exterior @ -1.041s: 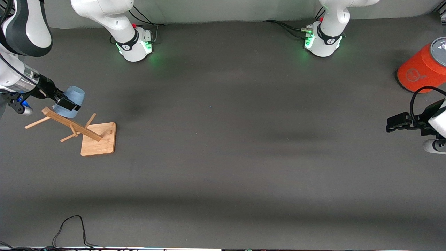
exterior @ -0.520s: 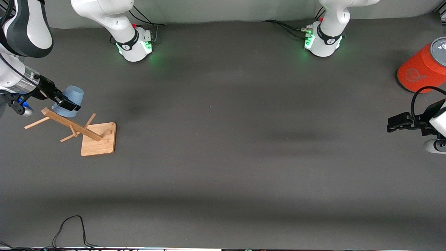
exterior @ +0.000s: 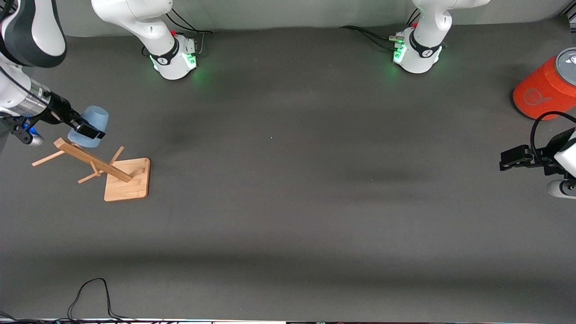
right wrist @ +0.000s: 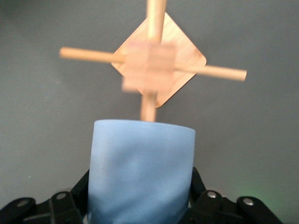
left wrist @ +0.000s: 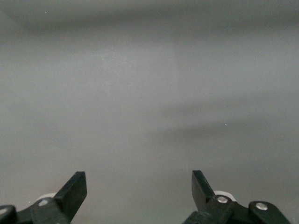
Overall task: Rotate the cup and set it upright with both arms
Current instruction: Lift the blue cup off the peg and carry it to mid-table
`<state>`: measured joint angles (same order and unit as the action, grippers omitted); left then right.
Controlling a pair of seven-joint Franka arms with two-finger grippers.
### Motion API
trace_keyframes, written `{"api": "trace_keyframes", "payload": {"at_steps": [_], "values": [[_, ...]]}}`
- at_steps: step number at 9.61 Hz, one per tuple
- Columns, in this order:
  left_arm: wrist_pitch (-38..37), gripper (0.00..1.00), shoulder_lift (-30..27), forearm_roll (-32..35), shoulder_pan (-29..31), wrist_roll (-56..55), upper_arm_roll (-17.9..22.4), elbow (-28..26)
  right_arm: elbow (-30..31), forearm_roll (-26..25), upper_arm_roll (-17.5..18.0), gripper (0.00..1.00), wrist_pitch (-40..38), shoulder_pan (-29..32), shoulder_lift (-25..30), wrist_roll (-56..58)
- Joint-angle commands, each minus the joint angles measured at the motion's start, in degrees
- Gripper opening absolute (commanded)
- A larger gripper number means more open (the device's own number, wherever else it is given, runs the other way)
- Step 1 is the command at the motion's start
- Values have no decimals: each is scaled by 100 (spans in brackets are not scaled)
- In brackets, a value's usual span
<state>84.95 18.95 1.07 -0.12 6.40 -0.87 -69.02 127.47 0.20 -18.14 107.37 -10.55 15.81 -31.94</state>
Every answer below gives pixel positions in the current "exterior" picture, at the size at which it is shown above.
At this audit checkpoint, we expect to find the black left arm base cable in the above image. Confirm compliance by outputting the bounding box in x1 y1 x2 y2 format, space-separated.
340 26 402 51

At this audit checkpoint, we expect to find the light blue plastic cup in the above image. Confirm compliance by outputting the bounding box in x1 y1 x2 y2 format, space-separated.
67 106 109 148

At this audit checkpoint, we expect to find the thin black looped cable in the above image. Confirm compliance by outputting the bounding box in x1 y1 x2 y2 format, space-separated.
67 278 138 323

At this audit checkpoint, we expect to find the black arm base cable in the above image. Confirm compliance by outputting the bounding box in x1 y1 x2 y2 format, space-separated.
340 26 402 51
166 8 213 57

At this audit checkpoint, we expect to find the black right arm base cable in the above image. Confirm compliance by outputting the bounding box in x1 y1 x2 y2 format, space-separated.
166 8 213 57

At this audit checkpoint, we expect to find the wooden cup rack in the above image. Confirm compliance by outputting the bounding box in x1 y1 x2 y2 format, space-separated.
31 138 151 202

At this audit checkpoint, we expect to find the orange drink can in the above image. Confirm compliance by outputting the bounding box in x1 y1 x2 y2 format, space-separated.
512 47 576 121

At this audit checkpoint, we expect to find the black left arm wrist cable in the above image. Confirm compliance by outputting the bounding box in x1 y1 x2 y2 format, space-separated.
530 111 576 159

